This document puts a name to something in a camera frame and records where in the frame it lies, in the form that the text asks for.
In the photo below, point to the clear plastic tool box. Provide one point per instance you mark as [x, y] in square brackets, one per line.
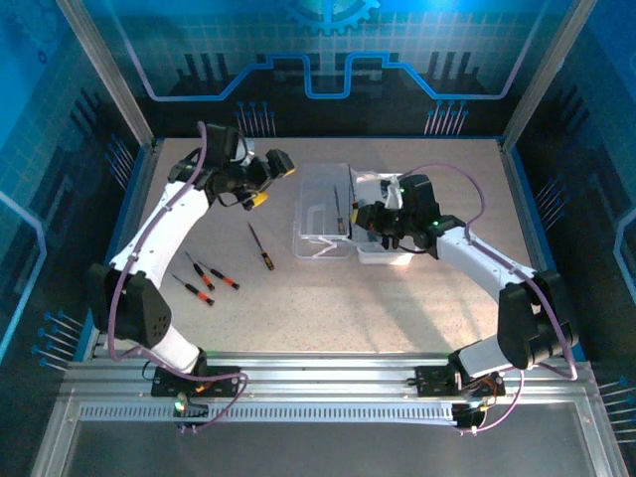
[318, 238]

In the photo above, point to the large black yellow screwdriver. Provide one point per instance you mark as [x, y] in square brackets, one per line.
[268, 261]

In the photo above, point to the slim black yellow screwdriver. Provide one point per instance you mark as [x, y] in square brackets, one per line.
[341, 224]

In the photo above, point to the blue table side strip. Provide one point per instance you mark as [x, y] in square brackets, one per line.
[111, 248]
[546, 223]

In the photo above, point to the aluminium mounting rail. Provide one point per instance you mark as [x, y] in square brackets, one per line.
[323, 372]

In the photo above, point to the aluminium frame post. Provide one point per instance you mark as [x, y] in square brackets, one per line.
[546, 74]
[107, 74]

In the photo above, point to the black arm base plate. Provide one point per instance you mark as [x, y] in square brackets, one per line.
[432, 382]
[223, 385]

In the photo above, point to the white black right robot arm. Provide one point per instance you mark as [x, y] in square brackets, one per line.
[477, 258]

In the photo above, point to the orange black precision screwdriver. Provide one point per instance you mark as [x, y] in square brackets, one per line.
[204, 298]
[226, 280]
[207, 282]

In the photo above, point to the small black electronics box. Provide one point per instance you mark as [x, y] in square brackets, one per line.
[191, 412]
[467, 417]

